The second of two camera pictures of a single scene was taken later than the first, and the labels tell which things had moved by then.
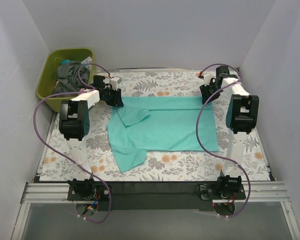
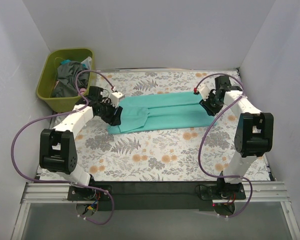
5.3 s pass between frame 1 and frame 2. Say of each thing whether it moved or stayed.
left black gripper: moved
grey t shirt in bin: stayed
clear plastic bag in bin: stayed
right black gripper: moved
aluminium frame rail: stayed
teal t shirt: stayed
